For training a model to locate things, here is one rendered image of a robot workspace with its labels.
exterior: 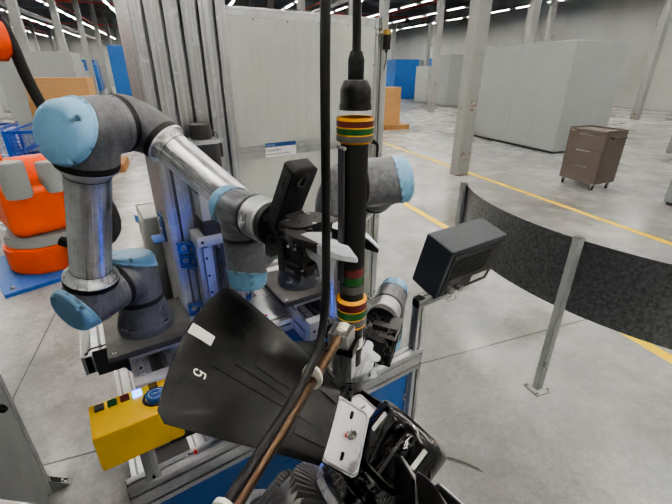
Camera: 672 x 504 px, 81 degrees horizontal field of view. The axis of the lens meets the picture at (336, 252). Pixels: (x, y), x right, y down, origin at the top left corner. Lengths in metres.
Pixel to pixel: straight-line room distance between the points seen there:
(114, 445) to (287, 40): 2.07
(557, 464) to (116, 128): 2.24
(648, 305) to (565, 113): 8.19
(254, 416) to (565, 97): 9.88
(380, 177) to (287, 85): 1.59
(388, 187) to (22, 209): 3.68
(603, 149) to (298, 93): 5.49
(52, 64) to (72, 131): 10.16
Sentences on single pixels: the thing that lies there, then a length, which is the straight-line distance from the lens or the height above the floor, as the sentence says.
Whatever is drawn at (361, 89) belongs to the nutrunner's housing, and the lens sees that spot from 0.46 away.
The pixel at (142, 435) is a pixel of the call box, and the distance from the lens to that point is 0.97.
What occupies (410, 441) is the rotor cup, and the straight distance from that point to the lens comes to 0.60.
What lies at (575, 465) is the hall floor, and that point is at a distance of 2.42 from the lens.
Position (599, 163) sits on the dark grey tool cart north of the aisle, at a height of 0.43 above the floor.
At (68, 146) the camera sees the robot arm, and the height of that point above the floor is 1.59.
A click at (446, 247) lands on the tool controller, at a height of 1.23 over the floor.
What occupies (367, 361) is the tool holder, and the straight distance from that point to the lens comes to 0.62.
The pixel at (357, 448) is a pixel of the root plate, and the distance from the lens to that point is 0.61.
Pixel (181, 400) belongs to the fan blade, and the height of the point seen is 1.40.
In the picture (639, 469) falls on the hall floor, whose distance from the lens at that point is 2.56.
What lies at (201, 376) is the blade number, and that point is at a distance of 0.48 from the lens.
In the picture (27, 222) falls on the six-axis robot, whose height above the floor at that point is 0.52.
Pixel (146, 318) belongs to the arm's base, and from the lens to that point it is 1.20.
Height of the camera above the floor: 1.71
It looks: 25 degrees down
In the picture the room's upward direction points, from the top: straight up
